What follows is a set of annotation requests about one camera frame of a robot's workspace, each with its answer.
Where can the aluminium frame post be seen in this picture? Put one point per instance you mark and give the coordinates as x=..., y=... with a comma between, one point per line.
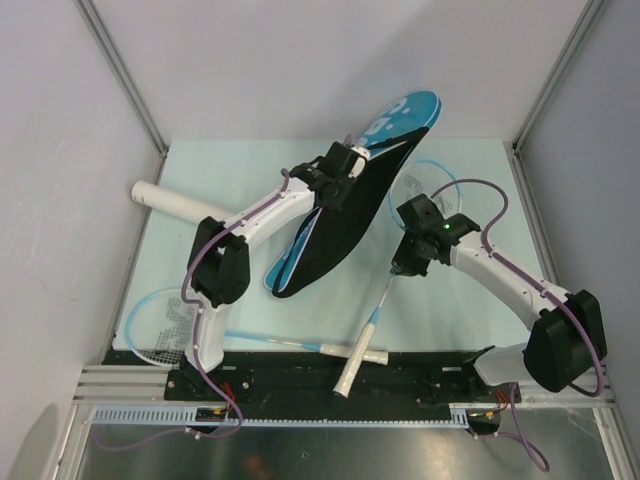
x=582, y=29
x=115, y=61

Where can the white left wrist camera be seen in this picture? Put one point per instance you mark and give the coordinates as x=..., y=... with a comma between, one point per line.
x=363, y=155

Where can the white slotted cable duct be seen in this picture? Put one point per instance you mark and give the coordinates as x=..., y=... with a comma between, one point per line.
x=402, y=412

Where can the aluminium frame post right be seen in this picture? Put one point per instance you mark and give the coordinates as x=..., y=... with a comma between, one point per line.
x=582, y=29

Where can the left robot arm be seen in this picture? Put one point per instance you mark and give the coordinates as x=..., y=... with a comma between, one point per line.
x=219, y=270

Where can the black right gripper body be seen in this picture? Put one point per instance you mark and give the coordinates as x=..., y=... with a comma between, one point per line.
x=409, y=256

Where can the white cardboard shuttlecock tube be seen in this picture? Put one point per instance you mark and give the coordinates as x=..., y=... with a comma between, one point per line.
x=175, y=204

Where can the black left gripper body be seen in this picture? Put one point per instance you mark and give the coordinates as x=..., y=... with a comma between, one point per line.
x=345, y=186

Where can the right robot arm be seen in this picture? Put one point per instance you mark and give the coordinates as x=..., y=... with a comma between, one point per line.
x=566, y=332

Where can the blue sport racket bag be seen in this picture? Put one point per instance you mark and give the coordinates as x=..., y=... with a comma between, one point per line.
x=326, y=237

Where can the aluminium frame post left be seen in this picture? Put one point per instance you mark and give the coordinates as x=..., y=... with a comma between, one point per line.
x=115, y=61

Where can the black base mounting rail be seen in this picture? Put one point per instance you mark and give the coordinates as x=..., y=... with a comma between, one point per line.
x=311, y=387

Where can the blue racket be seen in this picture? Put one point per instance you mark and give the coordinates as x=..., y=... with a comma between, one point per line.
x=159, y=326
x=420, y=177

